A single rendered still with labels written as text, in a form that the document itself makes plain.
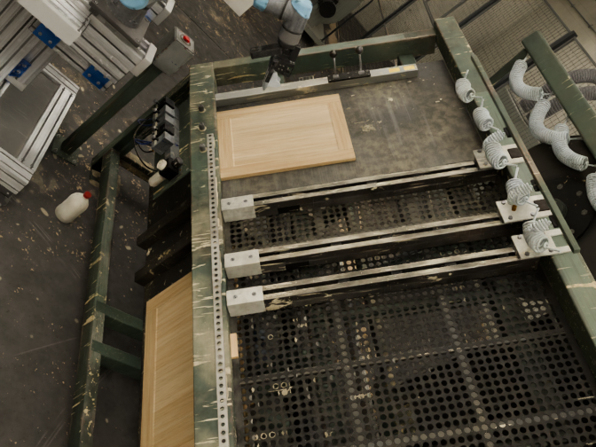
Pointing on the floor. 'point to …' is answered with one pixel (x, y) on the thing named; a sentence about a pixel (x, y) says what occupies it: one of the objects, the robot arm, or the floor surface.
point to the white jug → (73, 207)
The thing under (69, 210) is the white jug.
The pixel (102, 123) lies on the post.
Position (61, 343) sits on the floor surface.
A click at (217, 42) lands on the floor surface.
